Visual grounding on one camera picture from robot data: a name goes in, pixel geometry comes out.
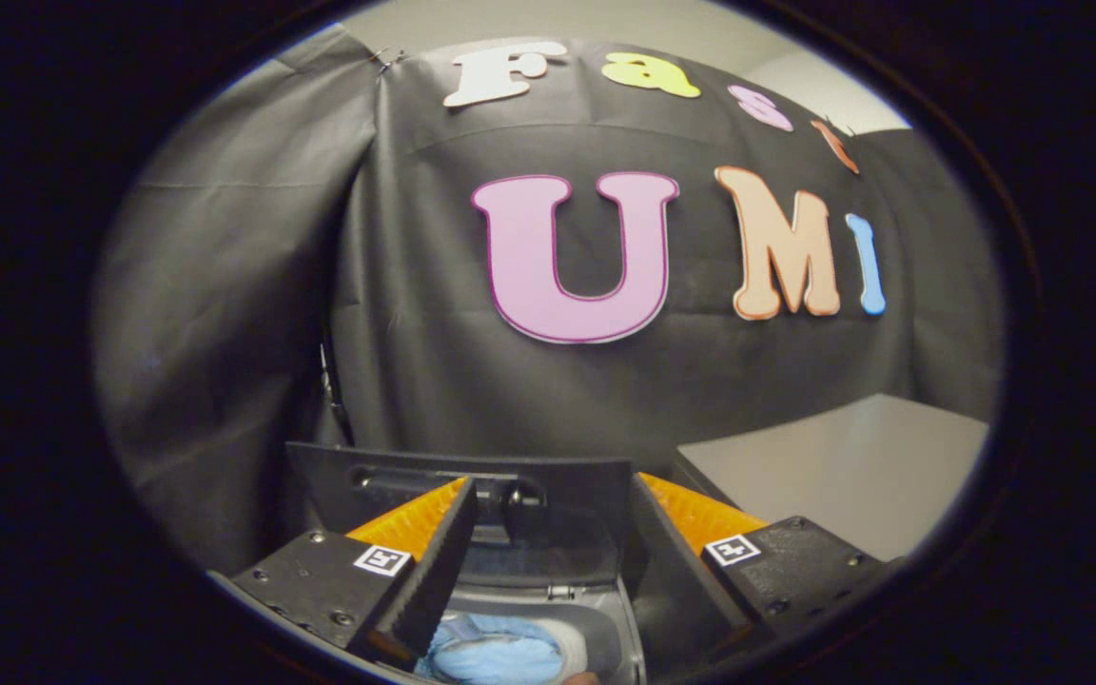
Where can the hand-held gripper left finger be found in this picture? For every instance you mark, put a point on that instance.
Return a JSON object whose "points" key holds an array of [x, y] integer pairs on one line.
{"points": [[439, 571]]}

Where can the black backdrop cloth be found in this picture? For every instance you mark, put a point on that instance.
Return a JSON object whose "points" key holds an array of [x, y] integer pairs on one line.
{"points": [[225, 285]]}

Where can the beige cabinet with grey top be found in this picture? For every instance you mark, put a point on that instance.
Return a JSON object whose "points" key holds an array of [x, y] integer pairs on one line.
{"points": [[843, 466]]}

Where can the dark washing machine lid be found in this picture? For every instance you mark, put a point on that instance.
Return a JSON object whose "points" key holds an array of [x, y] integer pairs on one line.
{"points": [[567, 495]]}

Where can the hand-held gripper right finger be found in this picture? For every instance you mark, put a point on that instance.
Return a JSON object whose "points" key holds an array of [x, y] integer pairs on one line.
{"points": [[676, 571]]}

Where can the light blue shirt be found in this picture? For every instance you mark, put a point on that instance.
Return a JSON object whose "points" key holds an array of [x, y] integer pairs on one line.
{"points": [[500, 656]]}

